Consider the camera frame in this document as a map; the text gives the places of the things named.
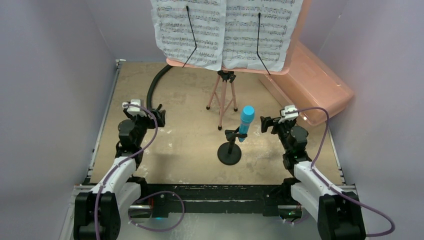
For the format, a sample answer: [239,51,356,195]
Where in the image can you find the printed sheet music page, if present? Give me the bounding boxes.
[222,0,304,72]

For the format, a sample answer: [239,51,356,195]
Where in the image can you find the pink perforated music stand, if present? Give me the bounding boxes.
[166,0,311,118]

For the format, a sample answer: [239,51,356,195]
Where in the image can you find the black foam tube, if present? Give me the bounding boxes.
[146,64,173,110]

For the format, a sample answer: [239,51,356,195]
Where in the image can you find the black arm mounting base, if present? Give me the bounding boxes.
[128,183,306,220]

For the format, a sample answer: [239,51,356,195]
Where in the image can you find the blue toy microphone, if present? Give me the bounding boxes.
[238,105,255,135]

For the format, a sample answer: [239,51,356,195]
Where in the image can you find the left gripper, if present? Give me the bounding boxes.
[123,109,164,147]

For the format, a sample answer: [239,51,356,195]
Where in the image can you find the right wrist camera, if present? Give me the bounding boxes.
[278,104,299,124]

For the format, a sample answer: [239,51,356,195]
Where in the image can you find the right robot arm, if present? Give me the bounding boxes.
[260,116,366,240]

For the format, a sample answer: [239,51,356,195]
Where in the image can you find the pink plastic storage box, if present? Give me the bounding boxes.
[257,42,354,129]

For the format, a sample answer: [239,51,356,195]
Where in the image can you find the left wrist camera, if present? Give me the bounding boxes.
[122,99,147,117]

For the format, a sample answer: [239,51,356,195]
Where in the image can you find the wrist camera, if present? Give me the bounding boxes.
[278,104,299,124]
[122,99,147,117]

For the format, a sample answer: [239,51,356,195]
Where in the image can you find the black round microphone stand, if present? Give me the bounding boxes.
[217,127,248,166]

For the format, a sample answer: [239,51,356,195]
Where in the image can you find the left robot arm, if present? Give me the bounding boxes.
[73,103,166,240]

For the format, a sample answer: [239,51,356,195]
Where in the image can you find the aluminium frame rail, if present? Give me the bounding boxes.
[58,145,371,240]

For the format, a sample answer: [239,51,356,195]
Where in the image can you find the white paper sheet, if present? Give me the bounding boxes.
[150,0,227,71]

